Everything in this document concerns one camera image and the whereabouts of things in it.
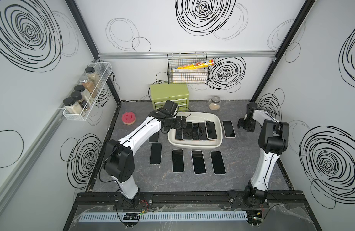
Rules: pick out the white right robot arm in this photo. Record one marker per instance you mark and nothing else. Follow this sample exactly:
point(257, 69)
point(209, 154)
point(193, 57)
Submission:
point(273, 141)

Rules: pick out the white box in basket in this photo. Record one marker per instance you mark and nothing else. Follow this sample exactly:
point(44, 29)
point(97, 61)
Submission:
point(189, 71)

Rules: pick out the white plastic storage box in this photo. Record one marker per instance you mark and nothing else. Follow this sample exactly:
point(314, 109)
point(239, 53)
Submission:
point(197, 117)

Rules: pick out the extra black phone in box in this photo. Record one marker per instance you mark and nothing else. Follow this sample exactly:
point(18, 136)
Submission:
point(199, 132)

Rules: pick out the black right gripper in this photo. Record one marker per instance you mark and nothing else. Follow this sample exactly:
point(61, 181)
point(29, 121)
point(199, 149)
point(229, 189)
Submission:
point(240, 123)

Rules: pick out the black wire wall basket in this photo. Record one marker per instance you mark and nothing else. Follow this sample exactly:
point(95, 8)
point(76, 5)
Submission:
point(186, 76)

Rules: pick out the pink smiley sponge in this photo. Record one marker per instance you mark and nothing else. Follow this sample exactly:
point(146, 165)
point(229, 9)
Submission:
point(128, 118)

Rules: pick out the glass jar with powder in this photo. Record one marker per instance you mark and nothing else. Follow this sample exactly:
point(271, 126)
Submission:
point(214, 103)

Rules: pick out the spice jar black lid front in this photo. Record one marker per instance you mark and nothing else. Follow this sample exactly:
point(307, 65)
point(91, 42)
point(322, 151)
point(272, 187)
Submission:
point(72, 106)

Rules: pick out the spice jar white contents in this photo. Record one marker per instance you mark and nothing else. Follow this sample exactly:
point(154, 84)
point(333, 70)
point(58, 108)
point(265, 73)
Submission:
point(86, 94)

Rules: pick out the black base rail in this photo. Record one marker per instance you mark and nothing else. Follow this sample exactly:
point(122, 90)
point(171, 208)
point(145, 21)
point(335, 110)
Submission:
point(155, 200)

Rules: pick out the clear wall spice shelf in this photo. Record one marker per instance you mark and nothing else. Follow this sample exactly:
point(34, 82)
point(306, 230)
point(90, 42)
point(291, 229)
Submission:
point(94, 115)

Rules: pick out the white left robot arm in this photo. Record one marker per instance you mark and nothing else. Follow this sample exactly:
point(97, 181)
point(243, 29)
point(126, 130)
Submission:
point(119, 161)

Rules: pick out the spice jar brown contents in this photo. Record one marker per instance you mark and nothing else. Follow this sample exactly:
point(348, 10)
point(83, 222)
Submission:
point(89, 85)

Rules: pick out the grey slotted cable duct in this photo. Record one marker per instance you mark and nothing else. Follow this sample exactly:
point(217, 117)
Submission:
point(164, 216)

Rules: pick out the spice jar black lid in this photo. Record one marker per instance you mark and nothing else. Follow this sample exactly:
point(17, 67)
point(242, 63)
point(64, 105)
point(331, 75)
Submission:
point(72, 106)
point(92, 75)

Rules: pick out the spice jar black lid rear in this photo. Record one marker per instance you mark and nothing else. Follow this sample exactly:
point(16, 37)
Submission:
point(92, 75)

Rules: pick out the green metal drawer toolbox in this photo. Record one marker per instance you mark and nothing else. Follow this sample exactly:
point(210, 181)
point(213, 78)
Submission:
point(177, 93)

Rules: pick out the spice jar dark contents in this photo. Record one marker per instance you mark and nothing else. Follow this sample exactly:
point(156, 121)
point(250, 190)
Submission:
point(80, 99)

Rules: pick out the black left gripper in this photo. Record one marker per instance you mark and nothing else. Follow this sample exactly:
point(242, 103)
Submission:
point(179, 124)

